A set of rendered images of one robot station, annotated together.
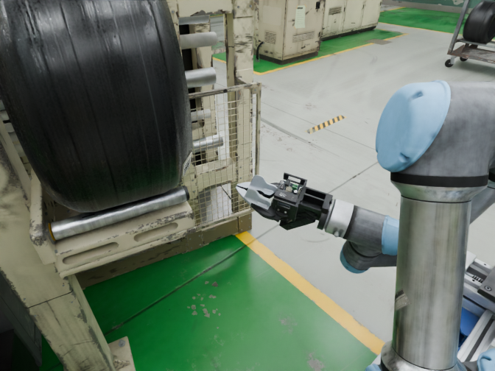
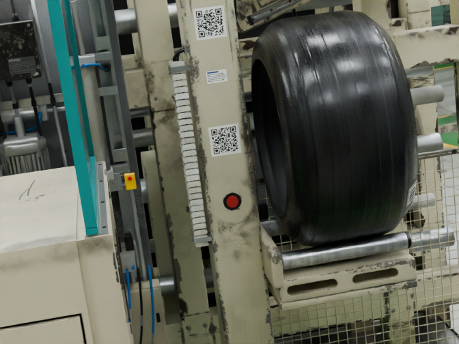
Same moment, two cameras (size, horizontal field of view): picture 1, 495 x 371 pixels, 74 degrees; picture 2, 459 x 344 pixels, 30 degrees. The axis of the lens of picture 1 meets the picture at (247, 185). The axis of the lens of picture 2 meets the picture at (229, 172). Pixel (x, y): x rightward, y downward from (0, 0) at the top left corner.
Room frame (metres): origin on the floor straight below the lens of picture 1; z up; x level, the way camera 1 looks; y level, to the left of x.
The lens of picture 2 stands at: (-1.38, -0.14, 1.65)
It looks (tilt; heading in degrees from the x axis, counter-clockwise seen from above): 14 degrees down; 20
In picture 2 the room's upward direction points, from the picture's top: 7 degrees counter-clockwise
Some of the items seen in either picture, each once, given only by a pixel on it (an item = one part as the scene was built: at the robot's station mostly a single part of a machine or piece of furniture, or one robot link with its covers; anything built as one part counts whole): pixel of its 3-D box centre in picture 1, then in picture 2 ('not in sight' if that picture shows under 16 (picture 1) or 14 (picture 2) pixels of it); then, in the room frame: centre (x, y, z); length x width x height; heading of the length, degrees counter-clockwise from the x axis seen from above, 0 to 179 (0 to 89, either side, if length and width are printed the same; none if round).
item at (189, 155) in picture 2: not in sight; (190, 154); (0.57, 0.67, 1.19); 0.05 x 0.04 x 0.48; 28
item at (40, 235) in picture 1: (43, 202); (262, 246); (0.69, 0.55, 0.90); 0.40 x 0.03 x 0.10; 28
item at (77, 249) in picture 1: (126, 230); (343, 275); (0.65, 0.33, 0.84); 0.36 x 0.09 x 0.06; 118
